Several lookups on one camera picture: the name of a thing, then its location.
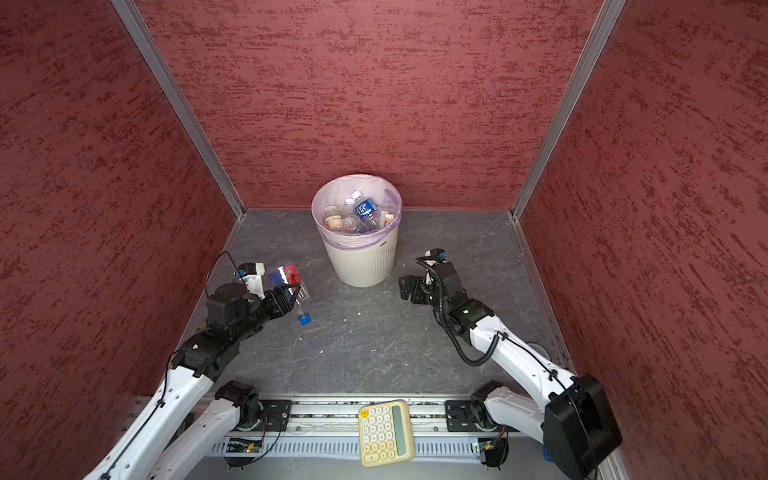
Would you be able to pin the aluminium corner post left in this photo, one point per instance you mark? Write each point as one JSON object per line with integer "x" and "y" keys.
{"x": 134, "y": 23}

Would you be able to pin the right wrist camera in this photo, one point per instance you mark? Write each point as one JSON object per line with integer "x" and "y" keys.
{"x": 435, "y": 255}

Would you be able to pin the cream ribbed waste bin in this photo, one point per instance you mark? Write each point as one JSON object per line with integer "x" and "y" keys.
{"x": 367, "y": 267}

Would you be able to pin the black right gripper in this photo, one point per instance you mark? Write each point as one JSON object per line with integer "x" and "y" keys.
{"x": 420, "y": 284}

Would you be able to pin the clear bottle green band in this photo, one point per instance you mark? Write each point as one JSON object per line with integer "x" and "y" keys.
{"x": 387, "y": 216}

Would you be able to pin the clear bottle blue cap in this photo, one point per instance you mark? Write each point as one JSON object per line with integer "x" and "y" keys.
{"x": 286, "y": 279}

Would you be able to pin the small bottle blue label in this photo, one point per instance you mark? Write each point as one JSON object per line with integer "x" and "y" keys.
{"x": 367, "y": 211}

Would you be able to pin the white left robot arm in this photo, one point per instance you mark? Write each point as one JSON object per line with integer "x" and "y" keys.
{"x": 158, "y": 444}

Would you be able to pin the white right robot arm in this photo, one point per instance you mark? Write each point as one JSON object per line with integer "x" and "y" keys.
{"x": 534, "y": 378}

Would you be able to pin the yellow calculator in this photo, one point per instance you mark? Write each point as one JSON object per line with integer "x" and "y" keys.
{"x": 385, "y": 434}

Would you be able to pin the clear bottle orange label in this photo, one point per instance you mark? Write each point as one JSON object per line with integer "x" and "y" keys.
{"x": 333, "y": 218}

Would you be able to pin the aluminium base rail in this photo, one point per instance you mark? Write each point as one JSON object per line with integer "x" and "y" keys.
{"x": 576, "y": 426}

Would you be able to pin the aluminium corner post right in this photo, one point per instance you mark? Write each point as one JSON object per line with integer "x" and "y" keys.
{"x": 599, "y": 34}

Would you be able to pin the pink bin liner bag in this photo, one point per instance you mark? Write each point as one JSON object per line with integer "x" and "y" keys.
{"x": 338, "y": 192}

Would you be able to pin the aluminium corner post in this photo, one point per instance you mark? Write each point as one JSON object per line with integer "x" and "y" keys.
{"x": 134, "y": 23}
{"x": 599, "y": 34}

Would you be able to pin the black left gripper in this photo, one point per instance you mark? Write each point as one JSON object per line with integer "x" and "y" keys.
{"x": 280, "y": 306}

